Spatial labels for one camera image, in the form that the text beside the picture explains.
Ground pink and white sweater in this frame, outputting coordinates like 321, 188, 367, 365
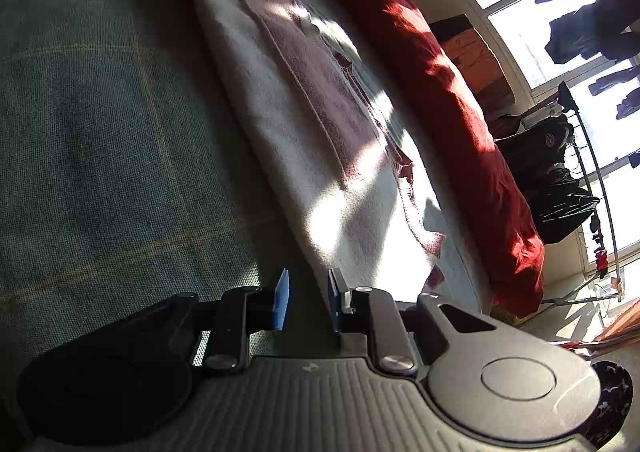
193, 0, 444, 301

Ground green plaid bed blanket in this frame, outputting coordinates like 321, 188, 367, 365
0, 0, 494, 368

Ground black hanging jacket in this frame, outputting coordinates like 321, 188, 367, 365
496, 114, 599, 244

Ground metal drying rack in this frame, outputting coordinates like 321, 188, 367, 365
519, 81, 626, 308

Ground red duvet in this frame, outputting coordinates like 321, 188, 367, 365
337, 0, 544, 318

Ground right orange curtain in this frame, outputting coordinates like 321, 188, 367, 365
552, 296, 640, 350

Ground navy star-patterned garment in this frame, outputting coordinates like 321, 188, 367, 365
584, 360, 634, 449

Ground orange hanging cloth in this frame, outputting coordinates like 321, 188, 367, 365
430, 15, 515, 115

